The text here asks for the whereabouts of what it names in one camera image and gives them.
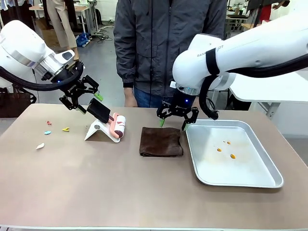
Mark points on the large white table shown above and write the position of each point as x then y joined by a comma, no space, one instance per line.
276,89

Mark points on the wooden desk white legs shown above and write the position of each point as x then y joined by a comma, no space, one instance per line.
80,8

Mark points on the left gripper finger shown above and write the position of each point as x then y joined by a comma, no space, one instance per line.
72,102
92,84

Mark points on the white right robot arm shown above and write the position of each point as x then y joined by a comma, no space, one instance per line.
240,50

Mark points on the black tripod pole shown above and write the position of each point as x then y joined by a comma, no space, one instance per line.
258,12

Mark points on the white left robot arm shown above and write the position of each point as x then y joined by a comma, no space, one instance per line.
19,48

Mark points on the person right hand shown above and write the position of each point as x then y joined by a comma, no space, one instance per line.
130,97

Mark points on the red paper scrap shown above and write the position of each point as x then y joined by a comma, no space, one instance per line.
49,122

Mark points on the white paper scrap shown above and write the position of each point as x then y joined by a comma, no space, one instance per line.
40,145

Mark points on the blue jeans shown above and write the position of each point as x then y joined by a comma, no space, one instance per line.
146,98

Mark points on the yellow paper scrap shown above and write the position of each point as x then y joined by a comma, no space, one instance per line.
66,129

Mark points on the pink lint roller black grip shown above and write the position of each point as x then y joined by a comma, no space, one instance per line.
119,122

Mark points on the white folded stand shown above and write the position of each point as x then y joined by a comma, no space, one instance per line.
96,132

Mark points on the person right forearm grey sleeve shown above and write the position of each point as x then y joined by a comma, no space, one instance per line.
126,69

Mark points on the blue plastic bag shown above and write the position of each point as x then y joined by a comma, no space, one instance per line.
83,39

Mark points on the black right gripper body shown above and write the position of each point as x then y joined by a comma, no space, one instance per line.
180,103

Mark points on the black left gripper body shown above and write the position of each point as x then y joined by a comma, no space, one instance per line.
72,87

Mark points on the person in black clothes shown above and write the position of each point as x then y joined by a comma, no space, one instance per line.
24,12

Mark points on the person in red top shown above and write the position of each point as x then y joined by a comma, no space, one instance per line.
265,13

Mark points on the brown cloth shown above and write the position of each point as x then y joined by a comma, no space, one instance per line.
161,142

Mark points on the silver metal tray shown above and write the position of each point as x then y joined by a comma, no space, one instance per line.
240,168

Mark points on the wooden workbench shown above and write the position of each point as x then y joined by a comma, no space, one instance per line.
246,26

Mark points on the person in beige trousers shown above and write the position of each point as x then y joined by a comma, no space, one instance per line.
60,26

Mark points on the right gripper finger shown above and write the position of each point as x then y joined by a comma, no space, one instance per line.
193,115
164,111

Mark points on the large orange sauce drop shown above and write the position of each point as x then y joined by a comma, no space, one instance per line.
233,156

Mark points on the person in grey jacket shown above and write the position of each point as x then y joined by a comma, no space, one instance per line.
156,36

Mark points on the blue paper scrap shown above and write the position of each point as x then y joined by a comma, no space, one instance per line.
47,132

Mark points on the brown cardboard box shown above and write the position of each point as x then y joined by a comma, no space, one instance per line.
50,36

